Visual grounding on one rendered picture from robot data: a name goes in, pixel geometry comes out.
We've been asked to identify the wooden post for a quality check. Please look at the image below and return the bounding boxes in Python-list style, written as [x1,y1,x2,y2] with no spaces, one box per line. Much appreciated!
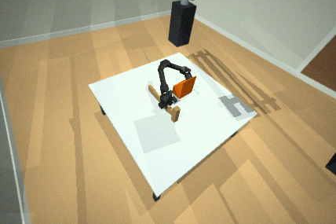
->
[171,106,181,123]

